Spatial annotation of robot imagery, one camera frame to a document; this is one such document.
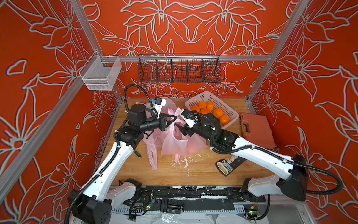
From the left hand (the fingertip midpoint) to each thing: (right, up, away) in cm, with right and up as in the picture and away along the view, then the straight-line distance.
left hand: (176, 117), depth 65 cm
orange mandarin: (+21, +8, +45) cm, 50 cm away
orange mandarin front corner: (+31, +2, +37) cm, 49 cm away
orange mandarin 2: (+21, +3, +37) cm, 43 cm away
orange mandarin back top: (+27, +7, +42) cm, 50 cm away
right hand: (+3, +1, +3) cm, 4 cm away
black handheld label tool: (+29, -31, +16) cm, 45 cm away
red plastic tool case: (+55, -10, +28) cm, 62 cm away
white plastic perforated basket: (+25, +15, +45) cm, 54 cm away
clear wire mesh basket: (-53, +29, +28) cm, 66 cm away
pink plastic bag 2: (-15, -16, +22) cm, 31 cm away
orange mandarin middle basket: (+15, +5, +42) cm, 45 cm away
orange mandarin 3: (+35, -4, +33) cm, 48 cm away
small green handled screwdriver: (-25, -25, +22) cm, 42 cm away
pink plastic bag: (0, -13, +3) cm, 14 cm away
